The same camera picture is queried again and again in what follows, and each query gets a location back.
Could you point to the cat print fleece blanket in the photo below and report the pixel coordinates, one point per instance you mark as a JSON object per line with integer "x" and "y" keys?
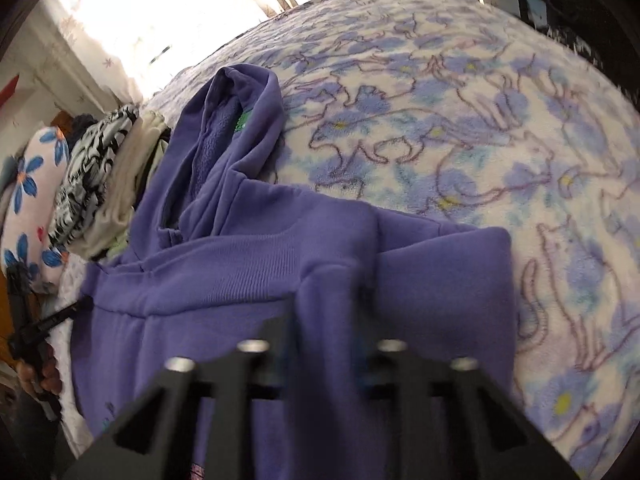
{"x": 450, "y": 135}

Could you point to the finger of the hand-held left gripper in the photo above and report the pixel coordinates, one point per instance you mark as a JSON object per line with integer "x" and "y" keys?
{"x": 62, "y": 316}

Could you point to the red wall shelf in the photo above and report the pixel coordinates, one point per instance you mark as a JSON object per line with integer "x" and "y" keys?
{"x": 9, "y": 91}

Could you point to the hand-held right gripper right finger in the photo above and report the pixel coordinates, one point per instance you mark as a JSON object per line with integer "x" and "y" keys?
{"x": 395, "y": 360}

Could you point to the person's left hand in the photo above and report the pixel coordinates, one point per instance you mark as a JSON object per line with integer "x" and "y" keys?
{"x": 42, "y": 380}

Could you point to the cream folded garment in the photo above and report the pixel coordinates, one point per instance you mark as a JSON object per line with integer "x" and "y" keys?
{"x": 130, "y": 180}

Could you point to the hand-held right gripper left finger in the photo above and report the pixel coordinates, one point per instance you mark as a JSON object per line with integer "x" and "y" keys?
{"x": 270, "y": 360}

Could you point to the black white printed folded garment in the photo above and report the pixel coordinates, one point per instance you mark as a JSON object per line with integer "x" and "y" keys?
{"x": 85, "y": 180}

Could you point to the blue floral rolled quilt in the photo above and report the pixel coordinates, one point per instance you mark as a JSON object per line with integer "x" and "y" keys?
{"x": 30, "y": 200}

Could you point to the dark clothes pile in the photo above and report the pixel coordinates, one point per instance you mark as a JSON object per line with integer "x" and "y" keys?
{"x": 85, "y": 125}

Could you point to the purple zip hoodie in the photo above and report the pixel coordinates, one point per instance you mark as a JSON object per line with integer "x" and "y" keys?
{"x": 300, "y": 260}

